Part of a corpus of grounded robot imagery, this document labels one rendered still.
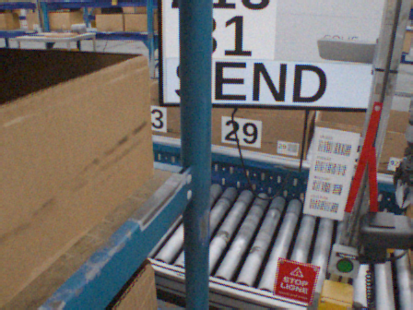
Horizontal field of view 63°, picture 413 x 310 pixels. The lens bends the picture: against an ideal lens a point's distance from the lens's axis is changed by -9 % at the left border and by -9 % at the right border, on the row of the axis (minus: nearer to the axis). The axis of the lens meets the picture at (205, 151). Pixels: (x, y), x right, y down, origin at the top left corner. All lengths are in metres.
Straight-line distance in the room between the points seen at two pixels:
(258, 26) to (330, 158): 0.30
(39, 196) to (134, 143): 0.10
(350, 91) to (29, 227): 0.70
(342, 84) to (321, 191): 0.23
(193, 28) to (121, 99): 0.08
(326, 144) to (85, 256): 0.57
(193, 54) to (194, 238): 0.17
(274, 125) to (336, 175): 0.67
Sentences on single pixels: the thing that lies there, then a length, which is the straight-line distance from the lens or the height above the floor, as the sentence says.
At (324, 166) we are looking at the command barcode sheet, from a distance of 0.74.
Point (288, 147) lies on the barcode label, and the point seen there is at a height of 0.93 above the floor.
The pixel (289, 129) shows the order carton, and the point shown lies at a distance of 1.37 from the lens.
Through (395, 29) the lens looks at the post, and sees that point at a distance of 0.69.
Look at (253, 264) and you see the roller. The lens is 1.10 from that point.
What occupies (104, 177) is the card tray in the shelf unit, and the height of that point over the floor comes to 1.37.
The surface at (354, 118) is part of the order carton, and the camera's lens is 1.64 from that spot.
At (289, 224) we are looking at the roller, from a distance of 1.27.
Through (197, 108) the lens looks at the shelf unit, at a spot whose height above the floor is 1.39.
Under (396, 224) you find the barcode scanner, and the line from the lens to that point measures 0.76.
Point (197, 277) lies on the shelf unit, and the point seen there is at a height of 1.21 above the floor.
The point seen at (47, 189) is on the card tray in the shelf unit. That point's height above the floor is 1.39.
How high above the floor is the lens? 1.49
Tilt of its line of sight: 25 degrees down
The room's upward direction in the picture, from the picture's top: straight up
